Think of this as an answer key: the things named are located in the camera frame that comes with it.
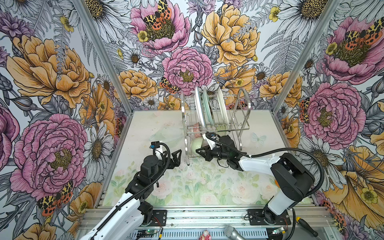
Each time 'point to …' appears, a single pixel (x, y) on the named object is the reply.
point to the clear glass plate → (169, 137)
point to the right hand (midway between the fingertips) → (198, 154)
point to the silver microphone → (231, 232)
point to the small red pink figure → (205, 236)
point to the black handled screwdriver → (307, 227)
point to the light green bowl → (196, 143)
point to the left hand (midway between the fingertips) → (174, 155)
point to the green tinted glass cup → (222, 130)
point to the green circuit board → (149, 231)
